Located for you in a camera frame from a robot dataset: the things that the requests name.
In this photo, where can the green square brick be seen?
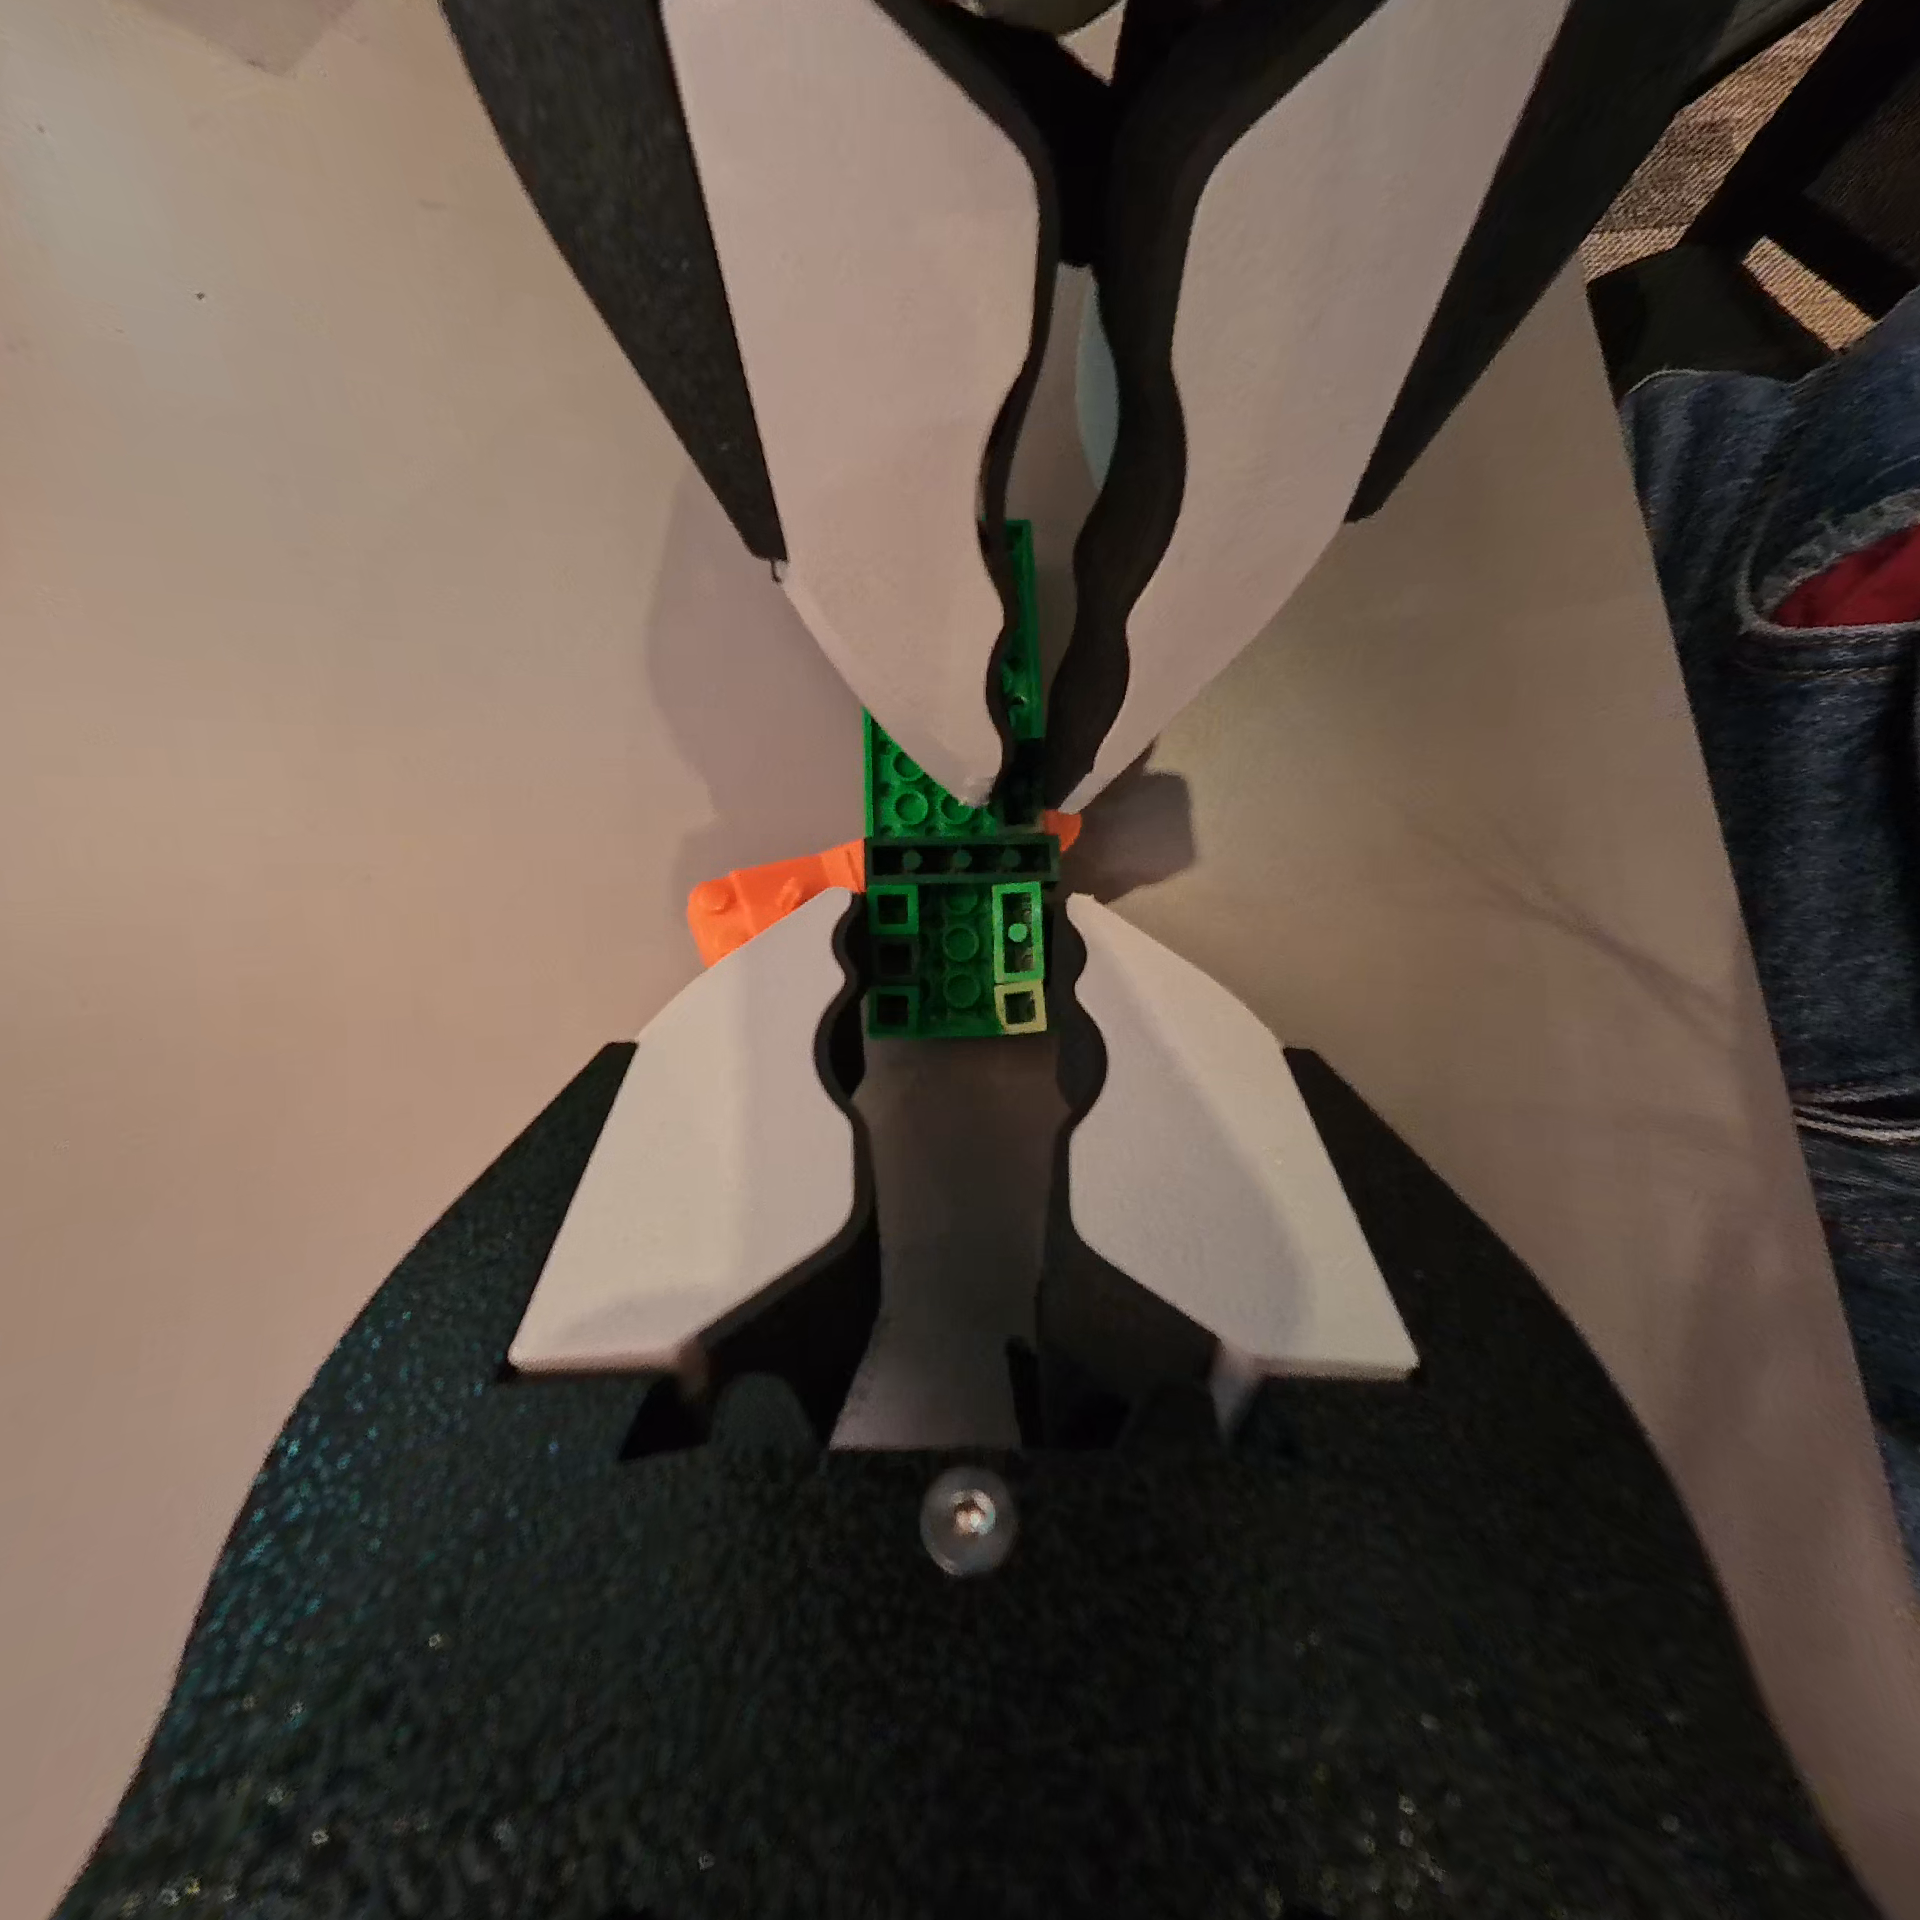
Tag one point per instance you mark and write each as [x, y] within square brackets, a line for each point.
[897, 1011]
[897, 909]

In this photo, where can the person's blue jeans leg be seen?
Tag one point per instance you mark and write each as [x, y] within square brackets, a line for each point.
[1799, 840]

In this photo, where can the long black brick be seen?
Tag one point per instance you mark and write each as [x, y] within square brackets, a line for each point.
[961, 863]

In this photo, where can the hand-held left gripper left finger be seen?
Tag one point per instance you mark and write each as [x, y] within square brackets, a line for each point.
[705, 1171]

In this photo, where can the black chair base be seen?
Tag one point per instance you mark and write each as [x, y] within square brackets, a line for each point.
[1846, 150]

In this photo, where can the short black brick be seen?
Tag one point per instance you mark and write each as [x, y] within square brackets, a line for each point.
[1032, 795]

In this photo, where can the dark square brick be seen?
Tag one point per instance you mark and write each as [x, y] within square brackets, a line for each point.
[894, 961]

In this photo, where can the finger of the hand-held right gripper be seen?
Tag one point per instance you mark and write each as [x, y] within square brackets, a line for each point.
[855, 301]
[1305, 330]

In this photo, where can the light green slope brick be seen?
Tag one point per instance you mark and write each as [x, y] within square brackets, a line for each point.
[1020, 931]

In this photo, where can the orange brick separator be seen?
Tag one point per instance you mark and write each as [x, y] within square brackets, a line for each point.
[743, 909]

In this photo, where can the green building plate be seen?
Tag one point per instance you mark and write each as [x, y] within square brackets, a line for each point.
[914, 786]

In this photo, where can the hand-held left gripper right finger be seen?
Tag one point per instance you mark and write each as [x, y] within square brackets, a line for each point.
[1231, 1185]

